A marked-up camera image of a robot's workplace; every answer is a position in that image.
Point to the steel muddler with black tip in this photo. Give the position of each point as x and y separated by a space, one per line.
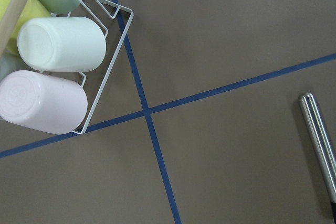
321 143

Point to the pink plastic cup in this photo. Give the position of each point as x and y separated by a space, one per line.
40 102

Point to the pale mint plastic cup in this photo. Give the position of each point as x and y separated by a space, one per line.
62 44

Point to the white wire cup rack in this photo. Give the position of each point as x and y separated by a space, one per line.
95 81

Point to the wooden rack handle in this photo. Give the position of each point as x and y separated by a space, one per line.
9 20

